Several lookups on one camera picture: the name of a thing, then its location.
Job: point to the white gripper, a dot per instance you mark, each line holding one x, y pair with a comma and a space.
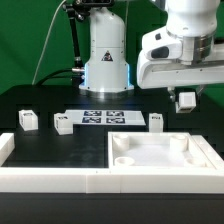
168, 60

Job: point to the white square tabletop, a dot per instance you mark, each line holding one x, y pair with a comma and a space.
155, 150

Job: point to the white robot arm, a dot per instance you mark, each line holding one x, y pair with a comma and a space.
107, 72

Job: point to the white plate with AprilTags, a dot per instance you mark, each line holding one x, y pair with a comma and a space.
106, 117

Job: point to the white U-shaped obstacle fence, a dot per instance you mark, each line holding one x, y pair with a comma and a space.
112, 180

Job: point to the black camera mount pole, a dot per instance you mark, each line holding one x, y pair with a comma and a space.
74, 16

